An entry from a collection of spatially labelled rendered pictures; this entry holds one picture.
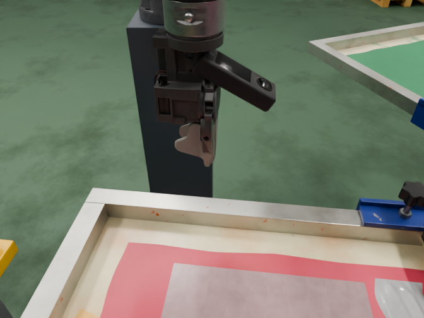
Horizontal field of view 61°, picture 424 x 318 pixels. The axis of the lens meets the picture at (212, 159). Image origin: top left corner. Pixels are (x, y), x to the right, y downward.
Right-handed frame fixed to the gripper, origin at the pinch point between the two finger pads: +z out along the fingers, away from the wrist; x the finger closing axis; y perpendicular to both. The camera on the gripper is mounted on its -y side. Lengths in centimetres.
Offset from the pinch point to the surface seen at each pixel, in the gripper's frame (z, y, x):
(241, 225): 13.2, -5.4, 1.6
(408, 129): 109, -122, -190
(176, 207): 10.6, 6.2, 1.0
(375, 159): 109, -89, -150
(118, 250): 14.1, 14.8, 8.8
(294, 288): 14.2, -14.1, 12.4
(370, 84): 13, -40, -57
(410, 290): 13.9, -31.4, 10.8
